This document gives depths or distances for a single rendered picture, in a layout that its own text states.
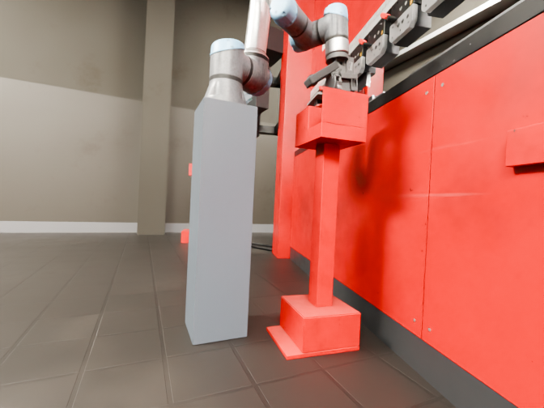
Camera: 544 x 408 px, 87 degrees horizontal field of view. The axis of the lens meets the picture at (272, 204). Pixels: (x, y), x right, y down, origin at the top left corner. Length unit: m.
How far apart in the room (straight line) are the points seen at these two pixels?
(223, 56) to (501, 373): 1.09
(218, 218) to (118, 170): 3.02
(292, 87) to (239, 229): 1.74
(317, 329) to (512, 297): 0.49
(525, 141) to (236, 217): 0.73
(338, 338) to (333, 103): 0.72
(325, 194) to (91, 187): 3.26
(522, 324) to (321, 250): 0.51
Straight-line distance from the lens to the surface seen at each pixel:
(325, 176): 0.96
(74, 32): 4.33
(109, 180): 3.88
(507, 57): 0.81
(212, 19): 4.61
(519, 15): 0.83
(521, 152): 0.71
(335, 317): 0.97
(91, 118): 3.99
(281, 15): 0.98
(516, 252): 0.73
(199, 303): 0.98
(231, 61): 1.07
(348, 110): 0.96
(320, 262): 0.98
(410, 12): 1.40
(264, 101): 2.56
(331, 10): 1.08
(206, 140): 0.94
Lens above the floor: 0.46
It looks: 1 degrees down
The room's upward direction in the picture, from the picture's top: 3 degrees clockwise
